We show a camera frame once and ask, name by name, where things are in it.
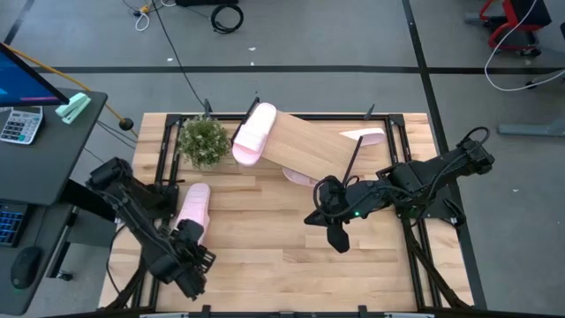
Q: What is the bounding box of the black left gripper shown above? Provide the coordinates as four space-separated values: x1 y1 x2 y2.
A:
169 219 217 302

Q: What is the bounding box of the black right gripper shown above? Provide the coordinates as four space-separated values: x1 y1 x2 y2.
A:
303 175 367 255

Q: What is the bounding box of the pink foam slide sandal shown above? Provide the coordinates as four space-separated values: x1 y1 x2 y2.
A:
231 102 278 168
281 166 320 188
174 182 212 246

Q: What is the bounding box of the wooden shelf with black legs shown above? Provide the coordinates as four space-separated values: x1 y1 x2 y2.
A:
230 95 365 189

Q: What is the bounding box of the green artificial plant black pot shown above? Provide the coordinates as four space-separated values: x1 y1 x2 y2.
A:
177 114 231 171

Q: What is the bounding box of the black office desk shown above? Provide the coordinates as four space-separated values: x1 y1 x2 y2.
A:
0 87 109 317

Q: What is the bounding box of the black computer mouse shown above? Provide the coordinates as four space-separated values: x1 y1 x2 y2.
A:
10 246 43 291

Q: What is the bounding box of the mint green stapler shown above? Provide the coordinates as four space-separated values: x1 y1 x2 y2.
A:
54 91 93 125

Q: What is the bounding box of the black keyboard blue backlight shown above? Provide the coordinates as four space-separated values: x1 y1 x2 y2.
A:
0 201 26 248

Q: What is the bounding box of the grey desk calculator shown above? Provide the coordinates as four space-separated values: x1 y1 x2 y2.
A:
0 105 45 146

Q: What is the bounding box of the computer monitor blue screen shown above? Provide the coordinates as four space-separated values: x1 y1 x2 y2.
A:
0 42 71 109

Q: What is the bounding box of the red and black rolling stool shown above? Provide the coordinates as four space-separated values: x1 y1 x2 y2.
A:
463 0 553 57

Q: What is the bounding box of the black aluminium table frame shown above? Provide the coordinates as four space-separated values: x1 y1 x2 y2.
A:
99 112 489 318

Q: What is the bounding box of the yellow cable with black ball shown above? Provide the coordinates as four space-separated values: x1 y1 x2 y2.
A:
0 42 139 137

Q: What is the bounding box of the long black floor cable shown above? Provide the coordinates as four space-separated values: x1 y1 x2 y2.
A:
151 0 207 110

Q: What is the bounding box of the coiled black cable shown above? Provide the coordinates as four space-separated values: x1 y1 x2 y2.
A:
209 3 245 35

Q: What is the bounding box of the short white looped cable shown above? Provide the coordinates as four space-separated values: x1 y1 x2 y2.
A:
134 11 151 33

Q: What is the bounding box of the long white cable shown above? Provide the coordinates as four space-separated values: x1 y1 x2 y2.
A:
484 0 565 93

